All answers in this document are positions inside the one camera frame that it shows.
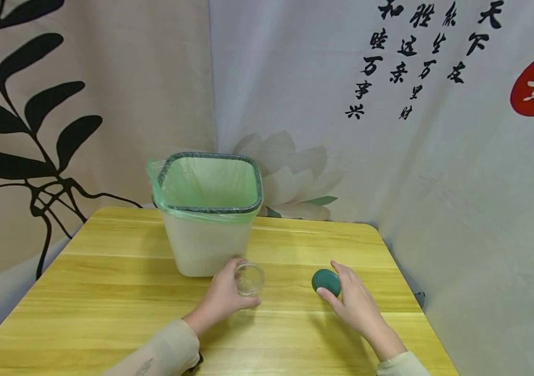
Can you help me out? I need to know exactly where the person's left forearm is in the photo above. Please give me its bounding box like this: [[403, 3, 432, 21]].
[[102, 312, 202, 376]]

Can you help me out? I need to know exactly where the dark green round lid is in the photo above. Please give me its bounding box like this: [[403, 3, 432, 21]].
[[311, 269, 342, 298]]

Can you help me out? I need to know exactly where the person's left hand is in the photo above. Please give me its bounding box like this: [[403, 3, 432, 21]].
[[182, 258, 262, 336]]

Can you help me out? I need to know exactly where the clear round glass jar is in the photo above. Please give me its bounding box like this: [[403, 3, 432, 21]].
[[234, 261, 265, 297]]

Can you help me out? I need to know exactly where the white plastic trash bin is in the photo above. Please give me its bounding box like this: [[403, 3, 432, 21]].
[[152, 196, 259, 278]]

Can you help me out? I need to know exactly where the dark speckled rim ring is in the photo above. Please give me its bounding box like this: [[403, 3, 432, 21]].
[[158, 152, 263, 214]]

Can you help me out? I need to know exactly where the person's right hand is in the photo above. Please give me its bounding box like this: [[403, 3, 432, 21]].
[[316, 261, 394, 346]]

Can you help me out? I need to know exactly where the green plastic trash bag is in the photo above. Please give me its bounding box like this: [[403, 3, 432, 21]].
[[146, 156, 263, 225]]

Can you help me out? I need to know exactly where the person's right forearm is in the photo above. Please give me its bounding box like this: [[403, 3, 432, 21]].
[[366, 325, 432, 376]]

